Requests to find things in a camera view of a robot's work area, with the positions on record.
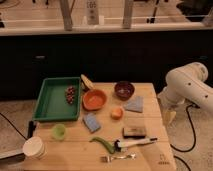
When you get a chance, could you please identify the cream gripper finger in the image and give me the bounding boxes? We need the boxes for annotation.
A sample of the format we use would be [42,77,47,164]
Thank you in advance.
[164,109,176,125]

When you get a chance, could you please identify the orange apple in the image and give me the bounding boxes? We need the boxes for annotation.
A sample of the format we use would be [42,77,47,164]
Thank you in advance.
[110,107,123,120]

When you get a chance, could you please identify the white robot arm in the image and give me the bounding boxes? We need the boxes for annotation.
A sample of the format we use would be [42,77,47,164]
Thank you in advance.
[157,62,213,126]

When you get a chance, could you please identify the green plastic cup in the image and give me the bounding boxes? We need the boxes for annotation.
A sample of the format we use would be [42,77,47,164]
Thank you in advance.
[51,124,66,141]

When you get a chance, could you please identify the white paper cup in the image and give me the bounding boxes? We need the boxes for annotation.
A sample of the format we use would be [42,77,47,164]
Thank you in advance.
[22,136,45,158]

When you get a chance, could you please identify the grey-blue folded cloth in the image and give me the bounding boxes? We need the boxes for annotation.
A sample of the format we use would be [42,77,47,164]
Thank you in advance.
[124,96,143,113]

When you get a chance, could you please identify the dark maroon bowl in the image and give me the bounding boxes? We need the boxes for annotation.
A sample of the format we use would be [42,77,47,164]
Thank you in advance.
[114,81,135,100]

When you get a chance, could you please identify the green chili pepper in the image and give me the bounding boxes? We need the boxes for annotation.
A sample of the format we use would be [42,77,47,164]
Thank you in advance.
[91,137,115,154]

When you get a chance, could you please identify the silver fork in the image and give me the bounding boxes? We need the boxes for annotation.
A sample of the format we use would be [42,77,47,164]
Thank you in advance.
[100,154,136,163]

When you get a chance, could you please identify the orange bowl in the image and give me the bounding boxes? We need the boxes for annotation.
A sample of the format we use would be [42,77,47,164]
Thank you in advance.
[82,89,107,111]

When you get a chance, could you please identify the blue sponge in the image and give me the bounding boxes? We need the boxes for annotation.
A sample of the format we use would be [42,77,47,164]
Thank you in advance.
[83,113,101,133]

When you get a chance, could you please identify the yellow banana piece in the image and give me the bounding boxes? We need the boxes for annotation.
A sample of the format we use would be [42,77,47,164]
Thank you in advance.
[81,74,94,89]

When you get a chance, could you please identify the bunch of red grapes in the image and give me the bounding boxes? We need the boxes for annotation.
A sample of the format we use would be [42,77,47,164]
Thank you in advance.
[65,86,75,104]

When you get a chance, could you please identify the green plastic tray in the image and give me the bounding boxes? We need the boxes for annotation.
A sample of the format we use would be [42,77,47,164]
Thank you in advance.
[33,77,81,122]

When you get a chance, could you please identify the black cable right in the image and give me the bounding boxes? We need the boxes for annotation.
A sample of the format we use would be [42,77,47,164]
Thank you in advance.
[170,103,200,171]

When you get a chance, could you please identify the black cable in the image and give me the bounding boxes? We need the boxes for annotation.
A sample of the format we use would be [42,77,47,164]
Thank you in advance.
[170,103,200,171]
[0,112,28,141]

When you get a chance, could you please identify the white black handled tool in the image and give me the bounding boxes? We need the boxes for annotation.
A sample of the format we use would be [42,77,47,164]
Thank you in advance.
[114,138,157,151]

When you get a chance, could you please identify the black cable left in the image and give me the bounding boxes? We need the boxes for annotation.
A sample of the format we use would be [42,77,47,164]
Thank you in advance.
[0,112,28,141]

